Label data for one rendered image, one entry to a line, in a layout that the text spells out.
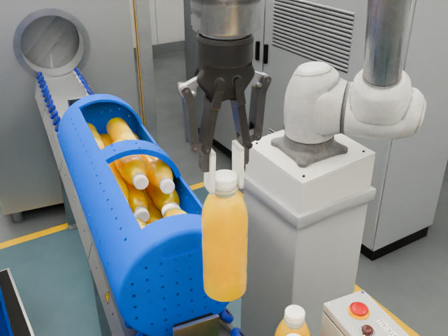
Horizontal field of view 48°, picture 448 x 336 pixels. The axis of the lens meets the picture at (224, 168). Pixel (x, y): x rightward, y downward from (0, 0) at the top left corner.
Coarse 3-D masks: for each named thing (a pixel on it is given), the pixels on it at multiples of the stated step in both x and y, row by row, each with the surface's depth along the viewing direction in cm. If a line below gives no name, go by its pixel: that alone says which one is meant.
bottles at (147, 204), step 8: (104, 136) 173; (136, 136) 176; (128, 184) 144; (136, 192) 140; (144, 192) 144; (152, 192) 146; (160, 192) 143; (176, 192) 145; (128, 200) 139; (136, 200) 138; (144, 200) 139; (152, 200) 146; (160, 200) 142; (168, 200) 141; (176, 200) 142; (136, 208) 137; (144, 208) 137; (152, 208) 145; (160, 208) 142; (136, 216) 135; (144, 216) 136; (152, 216) 143; (160, 216) 144
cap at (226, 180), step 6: (216, 174) 77; (222, 174) 77; (228, 174) 77; (234, 174) 77; (216, 180) 75; (222, 180) 75; (228, 180) 75; (234, 180) 76; (216, 186) 76; (222, 186) 75; (228, 186) 75; (234, 186) 76
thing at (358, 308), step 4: (352, 304) 101; (356, 304) 101; (360, 304) 101; (364, 304) 101; (352, 308) 100; (356, 308) 100; (360, 308) 100; (364, 308) 100; (352, 312) 100; (356, 312) 99; (360, 312) 99; (364, 312) 99
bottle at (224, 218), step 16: (224, 192) 76; (208, 208) 77; (224, 208) 76; (240, 208) 77; (208, 224) 78; (224, 224) 77; (240, 224) 77; (208, 240) 79; (224, 240) 78; (240, 240) 79; (208, 256) 80; (224, 256) 79; (240, 256) 80; (208, 272) 82; (224, 272) 81; (240, 272) 82; (208, 288) 84; (224, 288) 82; (240, 288) 83
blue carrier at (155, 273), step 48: (96, 96) 170; (96, 144) 142; (144, 144) 140; (96, 192) 126; (192, 192) 137; (96, 240) 120; (144, 240) 103; (192, 240) 104; (144, 288) 104; (192, 288) 110
